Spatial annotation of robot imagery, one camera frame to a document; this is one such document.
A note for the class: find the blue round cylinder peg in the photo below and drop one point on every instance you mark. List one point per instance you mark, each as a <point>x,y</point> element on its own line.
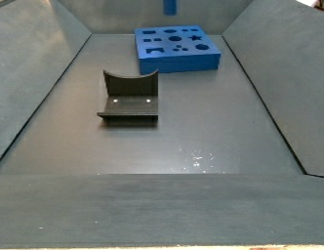
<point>169,7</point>

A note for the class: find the blue foam shape board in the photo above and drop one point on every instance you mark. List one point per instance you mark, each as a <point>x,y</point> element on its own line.
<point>175,49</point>

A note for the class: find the black curved cradle stand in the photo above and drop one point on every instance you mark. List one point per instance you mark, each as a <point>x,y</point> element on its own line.
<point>131,96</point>

